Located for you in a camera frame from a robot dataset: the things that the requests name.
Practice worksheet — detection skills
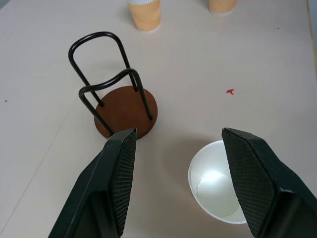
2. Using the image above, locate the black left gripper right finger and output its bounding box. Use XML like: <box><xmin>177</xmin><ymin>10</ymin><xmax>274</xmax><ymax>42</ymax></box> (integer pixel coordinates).
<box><xmin>221</xmin><ymin>127</ymin><xmax>317</xmax><ymax>238</ymax></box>

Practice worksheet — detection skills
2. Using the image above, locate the orange ribbed paper cup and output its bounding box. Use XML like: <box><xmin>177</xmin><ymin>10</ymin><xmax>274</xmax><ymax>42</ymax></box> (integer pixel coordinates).
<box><xmin>208</xmin><ymin>0</ymin><xmax>237</xmax><ymax>16</ymax></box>
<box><xmin>127</xmin><ymin>0</ymin><xmax>161</xmax><ymax>32</ymax></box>

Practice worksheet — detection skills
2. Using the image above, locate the white paper cup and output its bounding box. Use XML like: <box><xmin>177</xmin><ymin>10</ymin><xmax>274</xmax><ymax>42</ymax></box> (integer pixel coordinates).
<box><xmin>188</xmin><ymin>140</ymin><xmax>248</xmax><ymax>225</ymax></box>

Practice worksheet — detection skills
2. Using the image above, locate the black wire cup holder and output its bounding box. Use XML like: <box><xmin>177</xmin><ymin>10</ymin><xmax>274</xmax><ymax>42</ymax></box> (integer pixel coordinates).
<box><xmin>68</xmin><ymin>31</ymin><xmax>159</xmax><ymax>140</ymax></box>

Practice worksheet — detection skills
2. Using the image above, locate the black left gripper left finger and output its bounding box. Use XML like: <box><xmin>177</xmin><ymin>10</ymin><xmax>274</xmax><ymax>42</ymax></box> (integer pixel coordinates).
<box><xmin>48</xmin><ymin>127</ymin><xmax>138</xmax><ymax>238</ymax></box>

